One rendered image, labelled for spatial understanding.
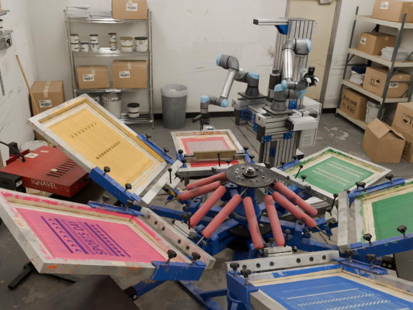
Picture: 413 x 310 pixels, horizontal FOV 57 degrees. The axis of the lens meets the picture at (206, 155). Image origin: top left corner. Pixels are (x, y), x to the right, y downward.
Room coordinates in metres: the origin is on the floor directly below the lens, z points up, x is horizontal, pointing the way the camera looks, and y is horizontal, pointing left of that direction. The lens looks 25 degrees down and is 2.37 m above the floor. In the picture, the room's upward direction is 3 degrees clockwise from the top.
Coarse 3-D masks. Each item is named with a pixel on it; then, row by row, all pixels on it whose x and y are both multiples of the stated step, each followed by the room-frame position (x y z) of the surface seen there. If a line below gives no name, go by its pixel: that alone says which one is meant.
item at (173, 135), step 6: (174, 132) 3.32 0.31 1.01; (180, 132) 3.33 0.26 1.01; (186, 132) 3.34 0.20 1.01; (192, 132) 3.35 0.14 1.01; (198, 132) 3.36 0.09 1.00; (204, 132) 3.38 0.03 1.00; (210, 132) 3.39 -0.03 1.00; (216, 132) 3.40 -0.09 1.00; (222, 132) 3.42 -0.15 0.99; (228, 132) 3.39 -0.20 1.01; (174, 138) 3.18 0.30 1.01; (234, 138) 3.25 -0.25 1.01; (174, 144) 3.07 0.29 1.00; (234, 144) 3.17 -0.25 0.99; (246, 162) 2.81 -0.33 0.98
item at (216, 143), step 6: (204, 138) 3.29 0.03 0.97; (210, 138) 3.30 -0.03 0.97; (216, 138) 3.31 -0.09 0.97; (222, 138) 3.31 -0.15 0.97; (210, 144) 3.18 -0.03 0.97; (216, 144) 3.18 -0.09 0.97; (222, 144) 3.19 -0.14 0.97; (210, 150) 3.05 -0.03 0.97; (216, 162) 2.82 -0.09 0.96; (222, 162) 2.83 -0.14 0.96; (234, 162) 2.84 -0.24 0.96
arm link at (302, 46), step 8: (296, 40) 3.38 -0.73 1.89; (304, 40) 3.38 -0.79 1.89; (296, 48) 3.36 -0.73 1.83; (304, 48) 3.35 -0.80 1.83; (296, 56) 3.39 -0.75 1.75; (304, 56) 3.37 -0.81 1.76; (296, 64) 3.38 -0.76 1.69; (296, 72) 3.38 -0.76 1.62; (296, 80) 3.37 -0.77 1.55; (296, 96) 3.36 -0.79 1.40
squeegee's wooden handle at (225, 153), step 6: (216, 150) 2.83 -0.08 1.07; (222, 150) 2.84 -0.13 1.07; (228, 150) 2.85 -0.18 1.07; (234, 150) 2.85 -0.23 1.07; (198, 156) 2.78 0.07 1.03; (204, 156) 2.79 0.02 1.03; (210, 156) 2.80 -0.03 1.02; (216, 156) 2.82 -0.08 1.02; (222, 156) 2.83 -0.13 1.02; (228, 156) 2.84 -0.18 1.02
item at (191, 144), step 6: (186, 138) 3.27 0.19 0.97; (192, 138) 3.28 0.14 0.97; (198, 138) 3.29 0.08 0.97; (186, 144) 3.15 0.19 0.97; (192, 144) 3.16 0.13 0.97; (198, 144) 3.16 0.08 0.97; (204, 144) 3.17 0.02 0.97; (186, 150) 3.02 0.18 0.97; (192, 150) 3.03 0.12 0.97; (198, 150) 3.03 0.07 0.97; (204, 150) 3.04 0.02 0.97; (192, 162) 2.80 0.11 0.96; (198, 162) 2.80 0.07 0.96; (204, 162) 2.81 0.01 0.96; (210, 162) 2.81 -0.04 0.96
